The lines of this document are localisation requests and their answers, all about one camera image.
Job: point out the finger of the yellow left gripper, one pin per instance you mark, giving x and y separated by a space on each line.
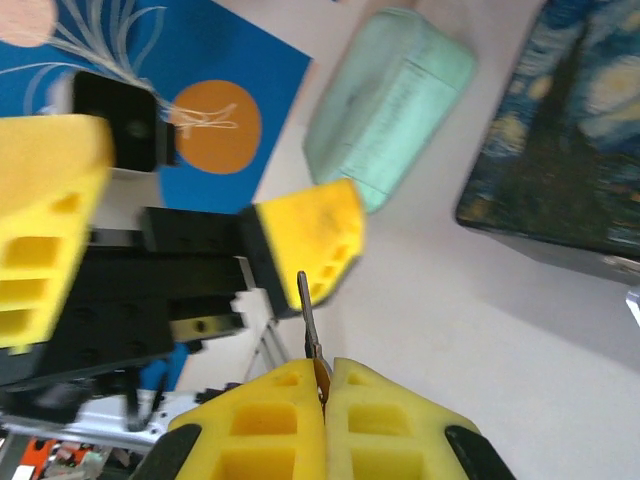
45 210
310 235

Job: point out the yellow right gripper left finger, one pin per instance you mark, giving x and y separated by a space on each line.
260 425

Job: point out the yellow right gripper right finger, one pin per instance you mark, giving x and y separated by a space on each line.
390 425

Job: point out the small metal key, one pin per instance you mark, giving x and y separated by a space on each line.
309 312

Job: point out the mint green case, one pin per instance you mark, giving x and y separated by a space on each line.
390 105

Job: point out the orange object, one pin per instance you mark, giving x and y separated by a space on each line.
42 452

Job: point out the blue mat with orange circle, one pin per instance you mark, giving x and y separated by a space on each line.
225 45

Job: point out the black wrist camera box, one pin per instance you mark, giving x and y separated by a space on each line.
112 120

